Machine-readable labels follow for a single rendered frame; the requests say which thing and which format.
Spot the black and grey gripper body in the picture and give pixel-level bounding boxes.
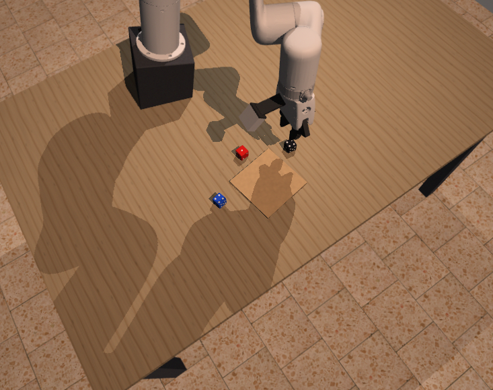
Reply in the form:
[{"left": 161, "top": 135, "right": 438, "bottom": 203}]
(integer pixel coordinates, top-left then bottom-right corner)
[{"left": 276, "top": 84, "right": 315, "bottom": 130}]

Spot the tan mat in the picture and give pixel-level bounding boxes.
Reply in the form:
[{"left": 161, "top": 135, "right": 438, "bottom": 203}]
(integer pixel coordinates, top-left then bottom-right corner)
[{"left": 230, "top": 149, "right": 307, "bottom": 218}]

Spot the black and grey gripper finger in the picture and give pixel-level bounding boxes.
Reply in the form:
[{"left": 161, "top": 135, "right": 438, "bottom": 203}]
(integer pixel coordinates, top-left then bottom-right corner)
[
  {"left": 280, "top": 110, "right": 290, "bottom": 127},
  {"left": 289, "top": 119, "right": 310, "bottom": 141}
]

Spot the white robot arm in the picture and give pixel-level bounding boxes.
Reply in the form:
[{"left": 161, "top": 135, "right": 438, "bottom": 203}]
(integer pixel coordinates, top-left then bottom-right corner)
[{"left": 136, "top": 0, "right": 324, "bottom": 132}]

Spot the red die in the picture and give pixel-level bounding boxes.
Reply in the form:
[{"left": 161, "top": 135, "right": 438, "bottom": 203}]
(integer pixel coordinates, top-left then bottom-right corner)
[{"left": 235, "top": 145, "right": 249, "bottom": 160}]

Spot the blue die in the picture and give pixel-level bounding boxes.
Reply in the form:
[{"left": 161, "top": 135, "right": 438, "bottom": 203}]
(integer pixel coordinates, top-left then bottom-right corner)
[{"left": 213, "top": 193, "right": 227, "bottom": 208}]

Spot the black die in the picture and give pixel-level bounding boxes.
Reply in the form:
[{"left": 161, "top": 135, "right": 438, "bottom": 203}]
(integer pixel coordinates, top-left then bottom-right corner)
[{"left": 284, "top": 140, "right": 297, "bottom": 153}]

